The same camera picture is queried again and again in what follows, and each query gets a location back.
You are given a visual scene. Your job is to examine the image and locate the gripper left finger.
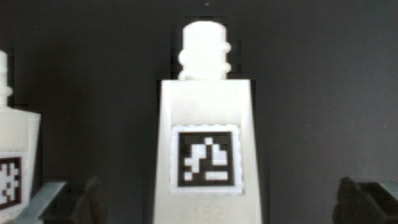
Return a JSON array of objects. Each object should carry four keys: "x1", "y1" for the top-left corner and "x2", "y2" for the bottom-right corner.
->
[{"x1": 11, "y1": 177, "x2": 111, "y2": 224}]

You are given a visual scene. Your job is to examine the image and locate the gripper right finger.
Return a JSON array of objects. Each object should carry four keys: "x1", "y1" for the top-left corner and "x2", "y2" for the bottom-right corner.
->
[{"x1": 333, "y1": 177, "x2": 398, "y2": 224}]

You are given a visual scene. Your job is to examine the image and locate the white stool leg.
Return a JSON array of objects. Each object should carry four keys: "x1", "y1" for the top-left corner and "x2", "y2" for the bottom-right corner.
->
[
  {"x1": 153, "y1": 21, "x2": 264, "y2": 224},
  {"x1": 0, "y1": 51, "x2": 42, "y2": 224}
]

